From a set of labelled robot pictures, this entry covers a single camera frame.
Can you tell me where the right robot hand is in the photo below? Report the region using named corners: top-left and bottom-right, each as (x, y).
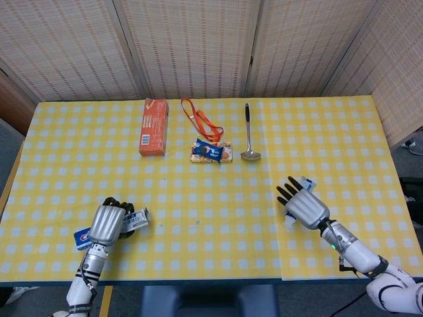
top-left (276, 176), bottom-right (331, 230)

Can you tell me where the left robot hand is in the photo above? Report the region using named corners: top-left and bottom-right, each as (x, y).
top-left (87, 196), bottom-right (137, 248)

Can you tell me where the white blue toothpaste tube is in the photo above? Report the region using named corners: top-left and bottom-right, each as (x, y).
top-left (283, 176), bottom-right (317, 230)

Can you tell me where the blue toothpaste box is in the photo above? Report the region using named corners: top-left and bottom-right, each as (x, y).
top-left (73, 207), bottom-right (153, 252)

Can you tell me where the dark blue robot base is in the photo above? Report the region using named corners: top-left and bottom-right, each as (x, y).
top-left (140, 283), bottom-right (280, 317)

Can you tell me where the yellow biscuit box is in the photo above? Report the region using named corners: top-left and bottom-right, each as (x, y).
top-left (190, 141), bottom-right (234, 164)

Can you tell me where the orange cardboard box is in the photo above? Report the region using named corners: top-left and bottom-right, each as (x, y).
top-left (138, 98), bottom-right (170, 157)

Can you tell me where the yellow floor tape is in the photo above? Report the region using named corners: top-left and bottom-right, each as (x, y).
top-left (98, 285), bottom-right (114, 317)

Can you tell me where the metal ladle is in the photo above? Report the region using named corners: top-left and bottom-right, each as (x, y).
top-left (240, 102), bottom-right (262, 162)

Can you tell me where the yellow checkered tablecloth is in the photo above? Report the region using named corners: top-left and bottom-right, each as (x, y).
top-left (0, 95), bottom-right (419, 282)

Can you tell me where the blue cookie packet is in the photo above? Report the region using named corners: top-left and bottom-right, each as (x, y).
top-left (192, 137), bottom-right (224, 163)

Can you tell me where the brown wooden cabinet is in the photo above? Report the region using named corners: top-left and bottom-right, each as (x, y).
top-left (0, 67), bottom-right (36, 136)

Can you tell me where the woven screen panel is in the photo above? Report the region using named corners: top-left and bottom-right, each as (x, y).
top-left (246, 0), bottom-right (386, 98)
top-left (0, 0), bottom-right (143, 102)
top-left (322, 0), bottom-right (423, 148)
top-left (114, 0), bottom-right (262, 100)

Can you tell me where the orange lanyard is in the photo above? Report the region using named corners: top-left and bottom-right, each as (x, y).
top-left (180, 98), bottom-right (224, 139)

